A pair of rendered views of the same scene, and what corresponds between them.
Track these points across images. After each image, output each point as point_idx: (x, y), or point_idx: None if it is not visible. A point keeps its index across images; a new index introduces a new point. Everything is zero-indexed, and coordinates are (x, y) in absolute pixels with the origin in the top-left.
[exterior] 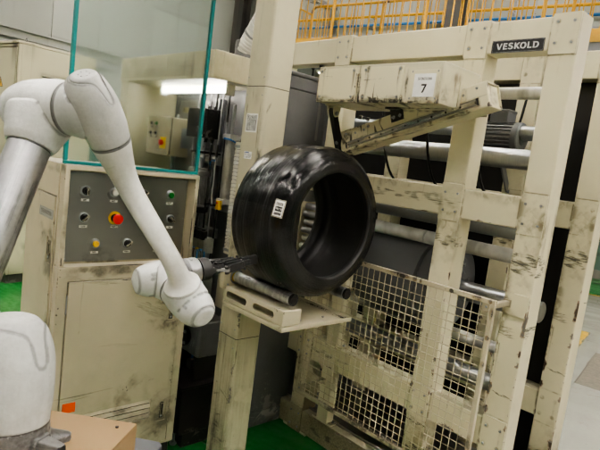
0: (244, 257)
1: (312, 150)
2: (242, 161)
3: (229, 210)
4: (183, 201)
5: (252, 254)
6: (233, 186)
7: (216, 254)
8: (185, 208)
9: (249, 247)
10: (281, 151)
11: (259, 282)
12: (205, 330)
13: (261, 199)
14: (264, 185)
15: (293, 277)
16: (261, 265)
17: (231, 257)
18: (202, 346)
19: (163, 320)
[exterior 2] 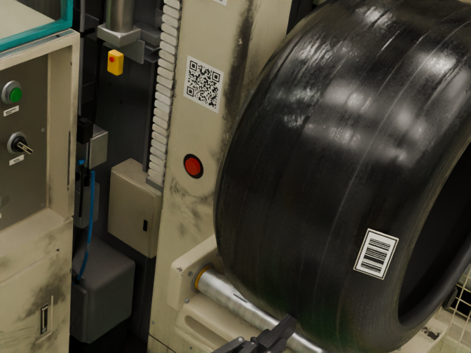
0: (272, 342)
1: (444, 61)
2: (196, 1)
3: (157, 101)
4: (41, 92)
5: (284, 319)
6: (167, 50)
7: (92, 112)
8: (47, 105)
9: (274, 299)
10: (349, 47)
11: (273, 320)
12: (101, 297)
13: (319, 218)
14: (326, 177)
15: (378, 352)
16: (301, 330)
17: (240, 342)
18: (97, 324)
19: (31, 342)
